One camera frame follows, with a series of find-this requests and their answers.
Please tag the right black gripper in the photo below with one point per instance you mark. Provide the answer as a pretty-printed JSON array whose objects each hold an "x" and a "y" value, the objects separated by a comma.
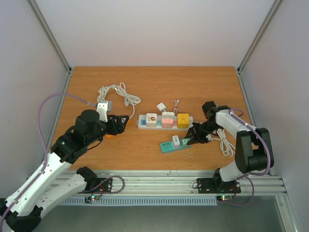
[{"x": 200, "y": 132}]

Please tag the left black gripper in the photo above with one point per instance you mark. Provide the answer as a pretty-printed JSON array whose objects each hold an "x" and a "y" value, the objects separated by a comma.
[{"x": 120, "y": 128}]

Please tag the green plug adapter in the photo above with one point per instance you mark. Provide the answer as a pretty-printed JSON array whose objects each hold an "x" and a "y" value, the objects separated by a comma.
[{"x": 185, "y": 142}]

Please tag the white usb charger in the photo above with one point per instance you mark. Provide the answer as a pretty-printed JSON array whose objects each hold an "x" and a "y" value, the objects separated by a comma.
[{"x": 176, "y": 141}]

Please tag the yellow cube socket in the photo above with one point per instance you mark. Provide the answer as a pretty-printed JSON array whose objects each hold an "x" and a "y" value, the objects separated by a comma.
[{"x": 183, "y": 121}]

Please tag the white cube socket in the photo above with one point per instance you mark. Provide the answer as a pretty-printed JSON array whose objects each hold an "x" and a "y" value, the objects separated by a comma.
[{"x": 151, "y": 120}]

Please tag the pink cube socket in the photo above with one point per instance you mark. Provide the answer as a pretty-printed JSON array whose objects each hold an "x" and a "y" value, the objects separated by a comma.
[{"x": 167, "y": 123}]

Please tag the white round-corner adapter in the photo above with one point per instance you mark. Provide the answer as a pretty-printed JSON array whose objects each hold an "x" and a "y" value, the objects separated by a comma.
[{"x": 168, "y": 115}]

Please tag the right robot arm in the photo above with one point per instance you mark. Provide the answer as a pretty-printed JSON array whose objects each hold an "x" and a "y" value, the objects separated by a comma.
[{"x": 253, "y": 150}]

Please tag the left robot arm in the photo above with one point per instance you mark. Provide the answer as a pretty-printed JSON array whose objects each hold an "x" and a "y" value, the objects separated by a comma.
[{"x": 24, "y": 209}]

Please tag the long white power strip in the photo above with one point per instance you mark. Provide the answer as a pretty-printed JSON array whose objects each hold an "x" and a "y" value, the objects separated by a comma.
[{"x": 142, "y": 124}]

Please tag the orange power strip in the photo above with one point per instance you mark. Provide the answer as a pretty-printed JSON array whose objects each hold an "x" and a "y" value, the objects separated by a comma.
[{"x": 128, "y": 123}]

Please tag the teal power strip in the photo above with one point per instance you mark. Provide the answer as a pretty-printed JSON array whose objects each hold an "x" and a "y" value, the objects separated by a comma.
[{"x": 169, "y": 146}]

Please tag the small white charger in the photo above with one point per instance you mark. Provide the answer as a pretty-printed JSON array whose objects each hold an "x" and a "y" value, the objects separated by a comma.
[{"x": 161, "y": 107}]

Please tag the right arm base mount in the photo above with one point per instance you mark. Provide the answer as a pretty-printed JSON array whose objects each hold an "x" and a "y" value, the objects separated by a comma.
[{"x": 211, "y": 186}]

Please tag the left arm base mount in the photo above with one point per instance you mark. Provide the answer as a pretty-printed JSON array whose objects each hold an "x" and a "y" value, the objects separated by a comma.
[{"x": 103, "y": 184}]

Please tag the slotted cable duct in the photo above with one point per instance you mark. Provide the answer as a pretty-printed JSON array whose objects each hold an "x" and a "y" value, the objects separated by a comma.
[{"x": 114, "y": 201}]

